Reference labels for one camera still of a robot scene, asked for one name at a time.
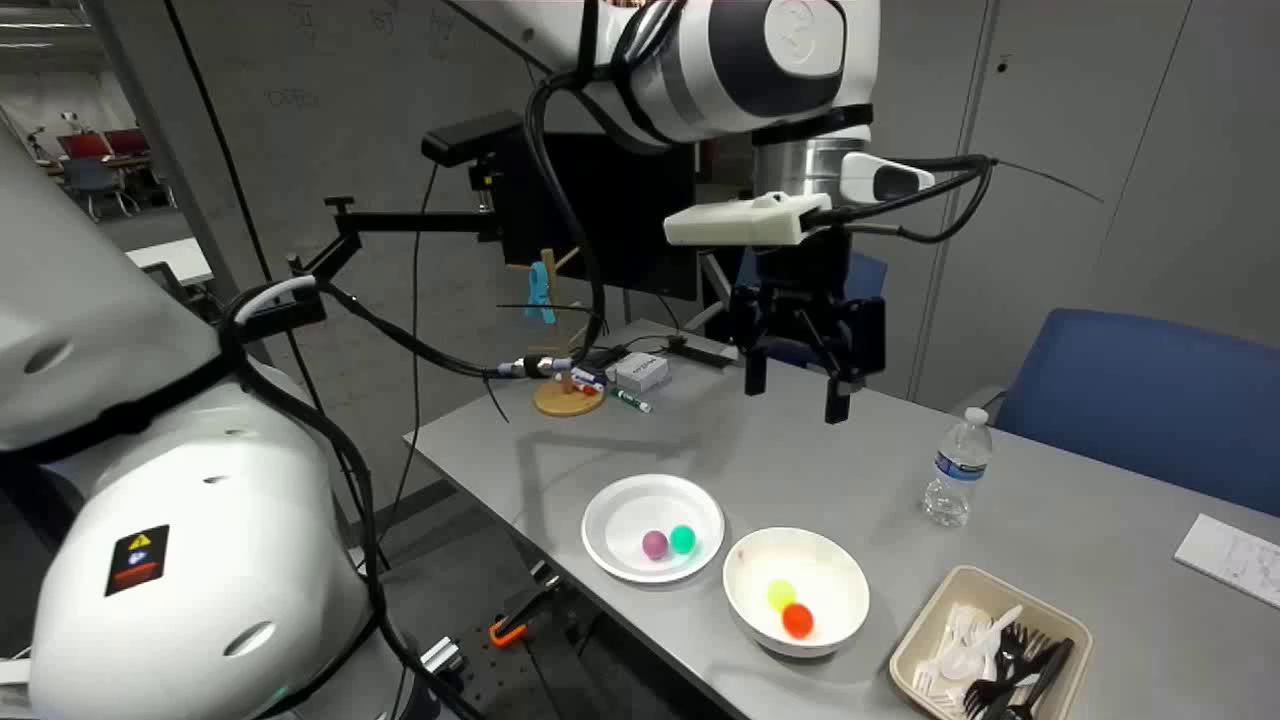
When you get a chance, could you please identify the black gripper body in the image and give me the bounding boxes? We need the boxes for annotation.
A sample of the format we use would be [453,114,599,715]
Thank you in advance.
[724,238,890,388]

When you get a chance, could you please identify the white bowl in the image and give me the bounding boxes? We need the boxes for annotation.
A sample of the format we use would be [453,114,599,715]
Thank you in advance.
[721,524,876,663]

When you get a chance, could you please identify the white round plate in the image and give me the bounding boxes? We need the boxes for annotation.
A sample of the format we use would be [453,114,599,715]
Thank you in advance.
[575,470,730,588]

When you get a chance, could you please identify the small white box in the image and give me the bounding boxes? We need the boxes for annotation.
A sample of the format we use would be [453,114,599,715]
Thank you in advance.
[603,349,674,400]

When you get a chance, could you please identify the clear plastic water bottle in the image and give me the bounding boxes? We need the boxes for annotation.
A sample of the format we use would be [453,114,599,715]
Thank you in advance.
[920,403,997,533]

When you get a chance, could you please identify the wooden peg stand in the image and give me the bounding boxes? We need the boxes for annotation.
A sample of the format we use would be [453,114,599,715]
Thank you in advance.
[510,246,610,421]

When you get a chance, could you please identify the black flat panel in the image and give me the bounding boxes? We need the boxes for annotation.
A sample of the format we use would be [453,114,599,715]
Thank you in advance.
[493,125,701,306]

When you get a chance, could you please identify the white napkin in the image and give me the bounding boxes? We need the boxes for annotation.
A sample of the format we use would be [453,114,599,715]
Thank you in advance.
[912,595,1024,714]

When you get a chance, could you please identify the black plastic fork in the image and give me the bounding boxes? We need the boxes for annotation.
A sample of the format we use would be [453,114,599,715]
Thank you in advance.
[1003,632,1079,720]
[958,615,1036,720]

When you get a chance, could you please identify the beige cutlery tray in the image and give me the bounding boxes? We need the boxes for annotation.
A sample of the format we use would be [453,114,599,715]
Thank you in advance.
[885,562,1096,720]

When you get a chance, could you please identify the orange black clamp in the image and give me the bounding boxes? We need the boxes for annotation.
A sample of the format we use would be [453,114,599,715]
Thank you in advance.
[482,573,562,658]

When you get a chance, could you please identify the grey metal cabinet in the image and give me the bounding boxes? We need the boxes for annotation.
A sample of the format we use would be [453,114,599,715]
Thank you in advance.
[872,0,1280,414]

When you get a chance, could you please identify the silver metal knob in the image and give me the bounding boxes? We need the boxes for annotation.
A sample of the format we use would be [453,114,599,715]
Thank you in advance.
[415,637,472,684]

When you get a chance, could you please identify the white paper sheet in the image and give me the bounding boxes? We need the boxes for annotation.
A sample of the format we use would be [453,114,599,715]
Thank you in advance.
[1171,512,1280,615]

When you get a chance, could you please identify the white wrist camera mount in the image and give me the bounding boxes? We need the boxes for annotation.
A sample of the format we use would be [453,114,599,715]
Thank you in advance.
[660,189,836,251]

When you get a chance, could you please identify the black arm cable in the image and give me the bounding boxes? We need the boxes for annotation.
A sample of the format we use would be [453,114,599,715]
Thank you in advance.
[474,0,620,393]

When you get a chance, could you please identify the black exterior camera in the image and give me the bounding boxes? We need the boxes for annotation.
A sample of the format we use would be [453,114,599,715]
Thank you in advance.
[418,114,527,173]

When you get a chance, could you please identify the black base cable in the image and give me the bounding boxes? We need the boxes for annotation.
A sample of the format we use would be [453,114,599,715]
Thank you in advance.
[217,275,453,720]

